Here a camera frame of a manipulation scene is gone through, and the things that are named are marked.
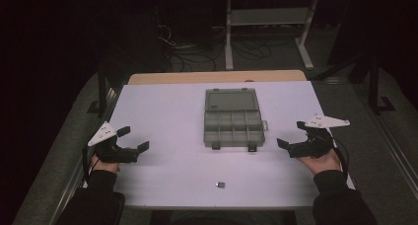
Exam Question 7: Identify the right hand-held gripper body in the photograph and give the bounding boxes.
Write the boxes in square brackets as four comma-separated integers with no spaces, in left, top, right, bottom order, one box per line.
[288,113,351,159]

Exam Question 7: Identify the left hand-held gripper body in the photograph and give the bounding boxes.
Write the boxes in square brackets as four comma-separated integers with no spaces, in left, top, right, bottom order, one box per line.
[87,120,140,164]

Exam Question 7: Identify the person's left hand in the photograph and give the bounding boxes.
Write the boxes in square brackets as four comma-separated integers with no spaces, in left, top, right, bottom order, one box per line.
[90,153,121,174]

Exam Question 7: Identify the person's right hand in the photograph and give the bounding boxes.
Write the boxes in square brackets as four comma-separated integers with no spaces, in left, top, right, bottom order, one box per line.
[297,149,343,177]

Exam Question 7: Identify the white table cover sheet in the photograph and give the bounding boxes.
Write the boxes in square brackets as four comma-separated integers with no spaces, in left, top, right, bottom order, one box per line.
[82,80,357,210]

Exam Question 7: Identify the black metal stand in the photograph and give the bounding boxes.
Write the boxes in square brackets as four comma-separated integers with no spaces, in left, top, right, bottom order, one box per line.
[367,51,396,115]
[86,58,110,117]

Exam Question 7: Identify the clear plastic compartment box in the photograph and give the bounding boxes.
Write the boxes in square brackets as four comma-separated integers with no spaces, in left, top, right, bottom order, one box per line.
[203,87,269,153]

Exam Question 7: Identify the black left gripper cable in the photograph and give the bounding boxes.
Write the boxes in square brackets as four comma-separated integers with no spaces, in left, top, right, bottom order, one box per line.
[81,141,101,184]

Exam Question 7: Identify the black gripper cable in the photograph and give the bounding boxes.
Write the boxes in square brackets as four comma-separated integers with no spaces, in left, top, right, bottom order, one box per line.
[330,137,350,181]
[81,141,101,184]

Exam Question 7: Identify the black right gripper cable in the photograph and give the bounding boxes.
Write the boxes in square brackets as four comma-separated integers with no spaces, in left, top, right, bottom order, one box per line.
[330,137,350,181]

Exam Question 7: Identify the black floor cables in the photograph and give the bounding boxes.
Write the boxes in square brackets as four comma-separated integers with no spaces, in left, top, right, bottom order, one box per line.
[156,22,274,73]

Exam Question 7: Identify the white metal stand frame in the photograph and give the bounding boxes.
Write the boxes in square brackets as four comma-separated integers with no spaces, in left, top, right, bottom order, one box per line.
[224,0,320,71]

